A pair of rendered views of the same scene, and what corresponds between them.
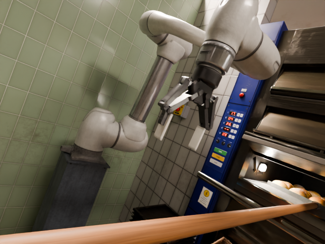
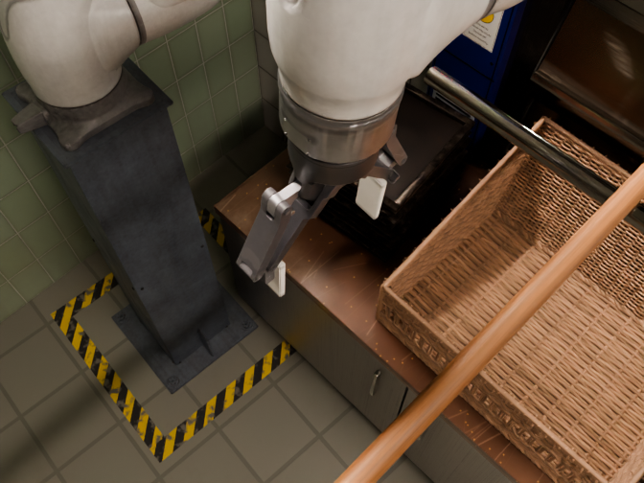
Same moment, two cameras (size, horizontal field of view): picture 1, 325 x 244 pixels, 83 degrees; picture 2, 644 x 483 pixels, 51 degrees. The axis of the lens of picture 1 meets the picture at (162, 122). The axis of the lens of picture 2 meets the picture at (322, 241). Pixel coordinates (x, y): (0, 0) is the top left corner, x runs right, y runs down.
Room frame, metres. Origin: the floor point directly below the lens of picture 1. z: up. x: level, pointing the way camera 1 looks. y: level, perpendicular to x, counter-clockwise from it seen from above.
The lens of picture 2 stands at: (0.14, -0.03, 1.91)
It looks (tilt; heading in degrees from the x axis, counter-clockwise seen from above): 60 degrees down; 356
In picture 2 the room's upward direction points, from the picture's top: straight up
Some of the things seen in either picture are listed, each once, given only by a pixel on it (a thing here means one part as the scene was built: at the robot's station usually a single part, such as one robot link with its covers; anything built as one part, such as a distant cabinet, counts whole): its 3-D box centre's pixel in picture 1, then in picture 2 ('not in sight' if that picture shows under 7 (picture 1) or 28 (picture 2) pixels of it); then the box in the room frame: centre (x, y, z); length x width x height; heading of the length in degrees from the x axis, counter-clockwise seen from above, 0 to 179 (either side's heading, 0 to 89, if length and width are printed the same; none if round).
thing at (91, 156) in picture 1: (83, 150); (71, 91); (0.99, 0.34, 1.03); 0.22 x 0.18 x 0.06; 127
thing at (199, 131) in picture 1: (196, 137); (370, 193); (0.54, -0.11, 1.32); 0.03 x 0.01 x 0.07; 39
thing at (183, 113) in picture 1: (181, 110); not in sight; (1.50, -0.11, 1.46); 0.10 x 0.07 x 0.10; 41
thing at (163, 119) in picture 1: (162, 113); (258, 271); (0.44, 0.01, 1.35); 0.03 x 0.01 x 0.05; 129
